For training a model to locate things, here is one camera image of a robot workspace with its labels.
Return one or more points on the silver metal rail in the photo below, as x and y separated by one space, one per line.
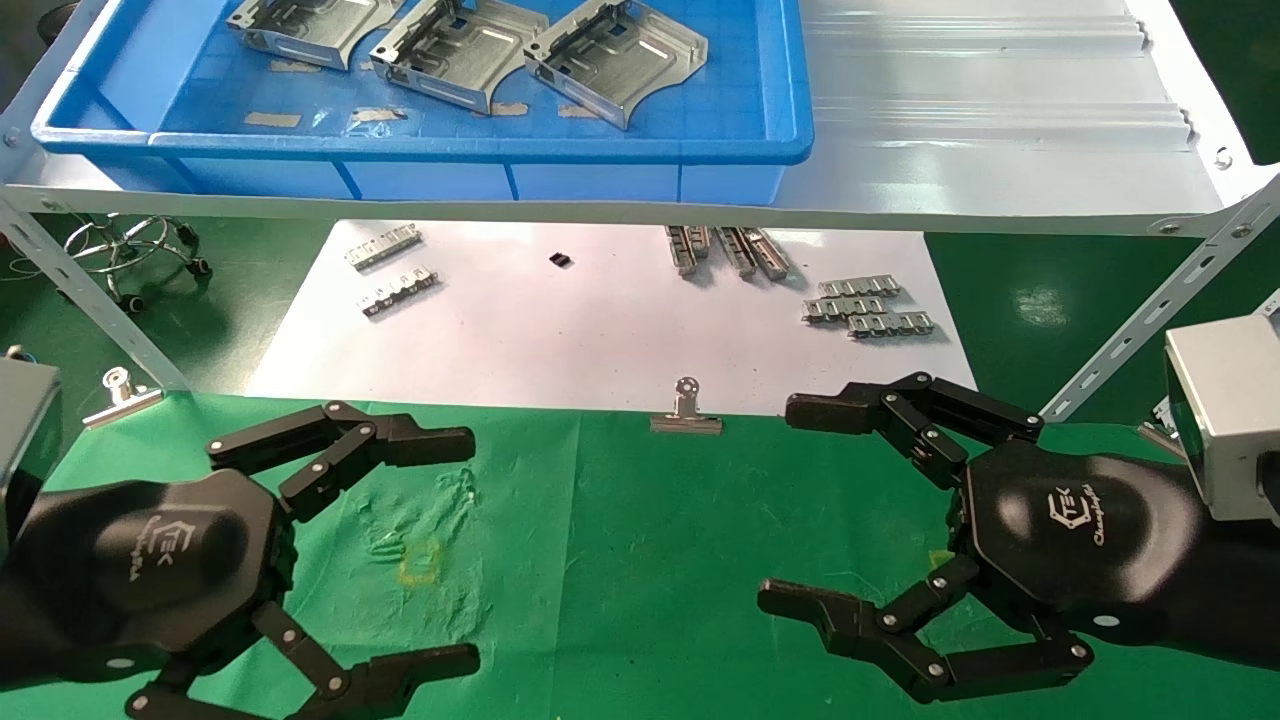
682 250
770 255
738 252
701 240

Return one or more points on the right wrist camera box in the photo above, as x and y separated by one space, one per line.
1235 420

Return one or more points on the beige tape piece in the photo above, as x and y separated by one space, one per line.
272 119
577 111
295 66
378 114
510 108

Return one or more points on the chrome stool base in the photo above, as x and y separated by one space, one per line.
135 245

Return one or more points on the perforated white shelf brace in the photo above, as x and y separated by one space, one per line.
90 300
1150 310

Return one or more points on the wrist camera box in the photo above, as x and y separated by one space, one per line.
1235 420
25 430

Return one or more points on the blue plastic bin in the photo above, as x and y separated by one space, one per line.
450 180

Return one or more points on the silver sheet metal bracket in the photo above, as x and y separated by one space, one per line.
620 60
300 30
470 55

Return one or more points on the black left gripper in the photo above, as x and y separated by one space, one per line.
160 560

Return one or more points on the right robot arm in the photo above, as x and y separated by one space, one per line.
1240 600

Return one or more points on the white paper sheet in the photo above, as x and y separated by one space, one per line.
560 330

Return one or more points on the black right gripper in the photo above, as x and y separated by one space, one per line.
1080 530

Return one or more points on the green cloth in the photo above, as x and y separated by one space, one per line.
620 560

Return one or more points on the white metal shelf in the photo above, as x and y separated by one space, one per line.
1000 130

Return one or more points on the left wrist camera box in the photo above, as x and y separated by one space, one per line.
25 430

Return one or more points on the notched silver metal strip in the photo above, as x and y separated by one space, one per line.
383 247
858 288
400 291
845 309
892 325

